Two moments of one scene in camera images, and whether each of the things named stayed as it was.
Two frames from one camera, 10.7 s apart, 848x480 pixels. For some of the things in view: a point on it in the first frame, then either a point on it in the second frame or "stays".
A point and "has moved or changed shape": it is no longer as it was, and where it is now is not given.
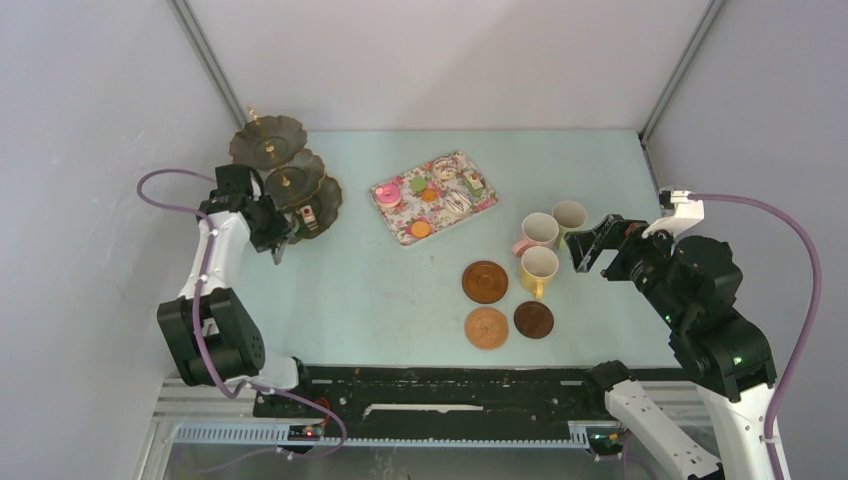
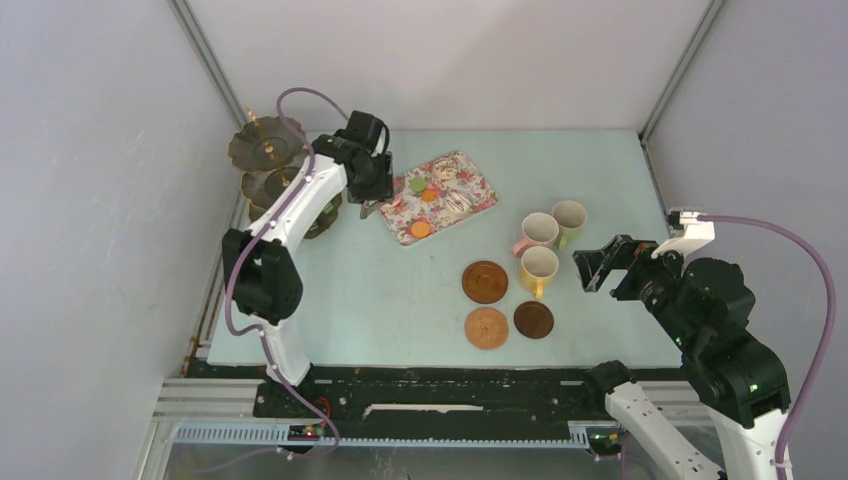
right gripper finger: (609, 232) → (617, 255)
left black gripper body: (272, 225) → (376, 181)
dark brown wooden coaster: (534, 319) stays
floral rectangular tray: (432, 196) stays
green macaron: (418, 184) stays
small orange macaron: (428, 195) stays
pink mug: (538, 229) stays
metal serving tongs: (294, 223) has moved or changed shape
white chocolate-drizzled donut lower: (458, 201) stays
